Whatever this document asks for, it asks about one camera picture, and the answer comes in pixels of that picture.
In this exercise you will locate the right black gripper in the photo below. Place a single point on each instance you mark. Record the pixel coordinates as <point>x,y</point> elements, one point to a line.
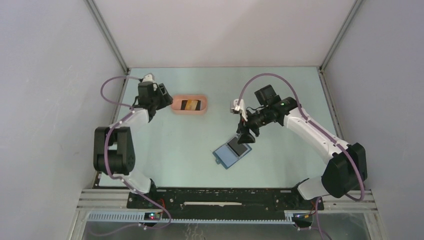
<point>243,128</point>

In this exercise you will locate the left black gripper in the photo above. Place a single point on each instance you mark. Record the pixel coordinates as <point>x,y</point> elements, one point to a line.
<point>166,99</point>

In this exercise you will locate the pink oval tray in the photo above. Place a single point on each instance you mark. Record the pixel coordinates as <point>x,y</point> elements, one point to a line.
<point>179,101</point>

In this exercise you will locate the blue card holder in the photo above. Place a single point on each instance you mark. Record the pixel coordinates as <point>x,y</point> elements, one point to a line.
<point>226,157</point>

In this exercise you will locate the gold credit card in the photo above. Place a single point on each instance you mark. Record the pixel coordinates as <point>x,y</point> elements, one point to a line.
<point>191,105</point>

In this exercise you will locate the black credit card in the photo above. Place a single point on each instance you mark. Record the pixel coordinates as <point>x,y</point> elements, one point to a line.
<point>237,148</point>

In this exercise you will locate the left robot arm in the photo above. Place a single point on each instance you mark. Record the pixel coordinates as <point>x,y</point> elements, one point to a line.
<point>113,148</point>

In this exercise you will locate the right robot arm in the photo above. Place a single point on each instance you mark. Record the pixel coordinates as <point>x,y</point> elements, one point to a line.
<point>345,163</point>

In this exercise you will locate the right controller board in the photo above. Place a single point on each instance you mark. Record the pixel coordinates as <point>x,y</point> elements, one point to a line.
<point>303,217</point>

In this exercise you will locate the controller board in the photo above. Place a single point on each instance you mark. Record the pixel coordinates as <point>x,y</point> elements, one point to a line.
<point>152,216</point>
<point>303,217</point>

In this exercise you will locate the left controller board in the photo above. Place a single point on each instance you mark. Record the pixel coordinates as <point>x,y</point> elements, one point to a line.
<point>152,216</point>

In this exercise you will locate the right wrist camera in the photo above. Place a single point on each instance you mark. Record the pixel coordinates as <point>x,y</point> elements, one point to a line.
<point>238,107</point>

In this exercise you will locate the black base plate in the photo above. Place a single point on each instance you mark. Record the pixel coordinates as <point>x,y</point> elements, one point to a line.
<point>224,203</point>

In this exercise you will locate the aluminium front rail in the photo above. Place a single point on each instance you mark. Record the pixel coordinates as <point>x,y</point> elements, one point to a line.
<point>116,200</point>

